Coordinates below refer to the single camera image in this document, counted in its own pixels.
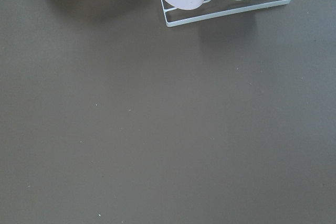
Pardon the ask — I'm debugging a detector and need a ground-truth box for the white wire cup rack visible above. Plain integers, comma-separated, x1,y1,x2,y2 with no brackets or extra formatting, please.
161,0,291,27

